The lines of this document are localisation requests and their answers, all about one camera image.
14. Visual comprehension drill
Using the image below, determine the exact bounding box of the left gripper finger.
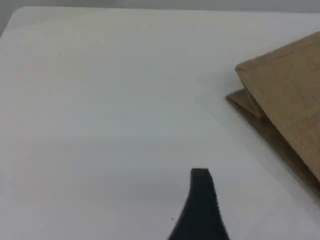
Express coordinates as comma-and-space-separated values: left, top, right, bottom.
167, 168, 231, 240

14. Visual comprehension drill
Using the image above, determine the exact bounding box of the brown jute bag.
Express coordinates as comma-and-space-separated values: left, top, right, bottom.
226, 31, 320, 187

